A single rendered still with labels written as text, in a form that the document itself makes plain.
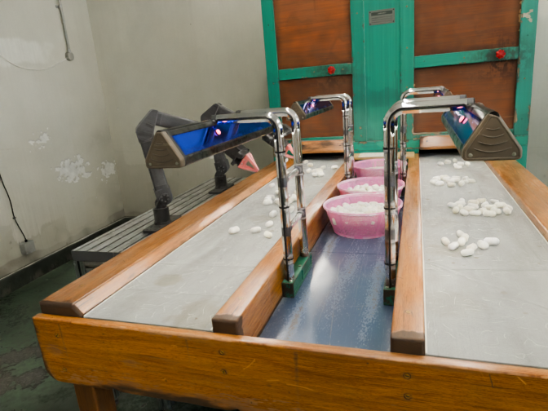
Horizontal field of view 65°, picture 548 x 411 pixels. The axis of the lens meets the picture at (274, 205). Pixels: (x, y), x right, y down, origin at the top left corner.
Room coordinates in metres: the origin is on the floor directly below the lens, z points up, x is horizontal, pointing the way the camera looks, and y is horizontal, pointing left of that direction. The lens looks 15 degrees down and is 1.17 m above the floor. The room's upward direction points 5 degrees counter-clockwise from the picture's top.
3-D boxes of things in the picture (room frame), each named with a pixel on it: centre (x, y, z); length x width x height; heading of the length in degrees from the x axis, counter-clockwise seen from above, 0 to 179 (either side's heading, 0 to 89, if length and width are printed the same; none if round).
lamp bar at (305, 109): (2.01, -0.22, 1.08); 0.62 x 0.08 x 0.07; 161
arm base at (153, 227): (1.67, 0.46, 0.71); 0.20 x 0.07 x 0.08; 162
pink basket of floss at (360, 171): (2.08, -0.54, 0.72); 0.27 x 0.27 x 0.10
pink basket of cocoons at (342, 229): (1.40, -0.30, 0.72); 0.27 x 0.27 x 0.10
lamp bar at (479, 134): (0.91, -0.43, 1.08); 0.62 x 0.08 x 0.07; 161
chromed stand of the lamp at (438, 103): (0.93, -0.35, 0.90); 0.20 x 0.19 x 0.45; 161
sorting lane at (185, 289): (1.62, -0.02, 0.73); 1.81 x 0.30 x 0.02; 161
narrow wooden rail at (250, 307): (1.56, -0.19, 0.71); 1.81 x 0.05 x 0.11; 161
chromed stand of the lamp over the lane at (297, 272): (1.06, 0.03, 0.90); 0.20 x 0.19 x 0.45; 161
